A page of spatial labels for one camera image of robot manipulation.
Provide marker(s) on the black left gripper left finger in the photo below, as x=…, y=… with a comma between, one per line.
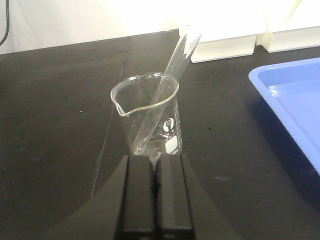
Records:
x=123, y=209

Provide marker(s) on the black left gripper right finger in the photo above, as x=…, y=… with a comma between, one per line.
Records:
x=184, y=209

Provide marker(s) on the clear glass test tube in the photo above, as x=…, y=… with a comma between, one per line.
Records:
x=176, y=66

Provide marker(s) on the glass beaker on counter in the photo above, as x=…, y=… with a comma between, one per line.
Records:
x=148, y=109

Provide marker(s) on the blue plastic tray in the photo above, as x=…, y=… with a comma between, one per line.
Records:
x=292, y=91

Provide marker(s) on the left white storage bin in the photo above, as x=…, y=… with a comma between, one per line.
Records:
x=215, y=38

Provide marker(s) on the white storage bin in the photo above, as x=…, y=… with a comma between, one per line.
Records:
x=215, y=38
x=290, y=25

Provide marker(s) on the middle white storage bin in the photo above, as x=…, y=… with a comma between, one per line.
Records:
x=290, y=25

